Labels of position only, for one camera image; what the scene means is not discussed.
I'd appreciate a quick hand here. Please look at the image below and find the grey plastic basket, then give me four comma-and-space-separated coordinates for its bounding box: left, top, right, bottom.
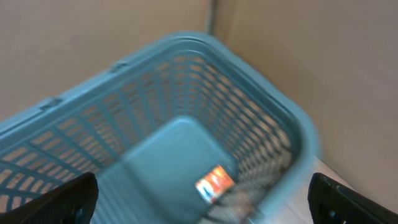
1, 31, 319, 223

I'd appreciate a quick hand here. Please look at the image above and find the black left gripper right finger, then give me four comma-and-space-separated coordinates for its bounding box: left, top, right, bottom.
308, 172, 397, 224

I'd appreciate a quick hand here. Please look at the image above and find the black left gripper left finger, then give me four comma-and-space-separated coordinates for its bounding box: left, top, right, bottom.
1, 172, 99, 224

